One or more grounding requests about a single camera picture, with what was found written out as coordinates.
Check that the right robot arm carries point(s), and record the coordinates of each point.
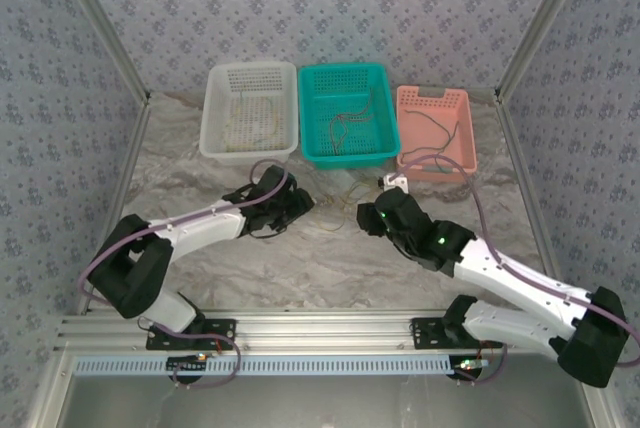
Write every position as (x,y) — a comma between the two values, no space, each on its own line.
(500,273)

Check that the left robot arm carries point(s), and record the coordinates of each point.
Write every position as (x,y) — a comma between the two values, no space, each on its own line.
(200,233)

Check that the pink plastic basket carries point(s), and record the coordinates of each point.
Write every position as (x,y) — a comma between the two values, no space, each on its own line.
(425,143)

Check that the white plastic basket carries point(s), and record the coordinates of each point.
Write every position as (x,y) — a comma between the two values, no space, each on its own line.
(215,118)

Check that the teal plastic basket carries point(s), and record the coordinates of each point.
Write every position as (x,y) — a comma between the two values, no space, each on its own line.
(325,98)

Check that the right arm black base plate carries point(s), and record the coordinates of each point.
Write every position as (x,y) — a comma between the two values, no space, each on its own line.
(425,335)

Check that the aluminium mounting rail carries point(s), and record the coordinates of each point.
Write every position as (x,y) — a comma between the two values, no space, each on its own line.
(320,333)

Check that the aluminium frame side rail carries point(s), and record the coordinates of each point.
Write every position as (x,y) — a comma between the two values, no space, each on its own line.
(118,198)
(520,173)

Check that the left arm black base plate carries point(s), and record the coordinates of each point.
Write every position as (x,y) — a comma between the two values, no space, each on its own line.
(220,330)

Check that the aluminium frame post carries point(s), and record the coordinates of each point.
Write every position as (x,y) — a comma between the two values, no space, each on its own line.
(542,23)
(107,30)

